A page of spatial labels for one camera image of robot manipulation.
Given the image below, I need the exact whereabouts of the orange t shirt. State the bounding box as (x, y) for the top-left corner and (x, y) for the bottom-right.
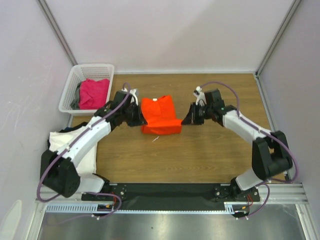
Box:
(141, 95), (182, 135)

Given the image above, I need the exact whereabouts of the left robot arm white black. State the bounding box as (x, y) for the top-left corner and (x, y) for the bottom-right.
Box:
(36, 88), (146, 202)

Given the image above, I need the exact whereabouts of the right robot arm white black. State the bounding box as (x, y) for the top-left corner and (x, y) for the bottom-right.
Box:
(182, 86), (294, 201)

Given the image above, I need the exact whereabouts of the pink t shirt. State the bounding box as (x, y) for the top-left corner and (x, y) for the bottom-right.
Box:
(78, 78), (110, 110)

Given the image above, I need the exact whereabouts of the grey t shirt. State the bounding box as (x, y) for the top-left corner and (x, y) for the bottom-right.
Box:
(70, 82), (82, 110)

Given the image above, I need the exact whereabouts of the white plastic laundry basket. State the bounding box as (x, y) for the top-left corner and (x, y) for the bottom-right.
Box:
(58, 63), (115, 116)

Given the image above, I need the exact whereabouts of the folded white t shirt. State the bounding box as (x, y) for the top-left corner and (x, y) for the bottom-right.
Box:
(48, 126), (98, 176)

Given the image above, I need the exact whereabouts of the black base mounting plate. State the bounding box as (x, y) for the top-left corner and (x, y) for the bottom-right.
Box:
(81, 182), (261, 212)

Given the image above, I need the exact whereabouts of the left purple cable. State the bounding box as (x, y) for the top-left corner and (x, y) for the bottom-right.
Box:
(36, 82), (132, 226)

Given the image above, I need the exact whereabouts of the aluminium frame rail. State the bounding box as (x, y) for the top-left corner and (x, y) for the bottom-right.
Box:
(40, 183), (309, 205)

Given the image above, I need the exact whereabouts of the white cable duct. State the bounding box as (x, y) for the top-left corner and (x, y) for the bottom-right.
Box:
(46, 202), (248, 215)

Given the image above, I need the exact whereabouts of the left aluminium corner post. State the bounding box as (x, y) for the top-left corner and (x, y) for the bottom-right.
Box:
(36, 0), (78, 66)

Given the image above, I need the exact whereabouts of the aluminium corner post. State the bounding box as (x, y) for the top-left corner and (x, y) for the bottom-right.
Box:
(36, 0), (78, 66)
(255, 0), (302, 77)

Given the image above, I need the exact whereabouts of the right aluminium corner post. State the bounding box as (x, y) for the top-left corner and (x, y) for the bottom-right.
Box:
(255, 0), (302, 77)

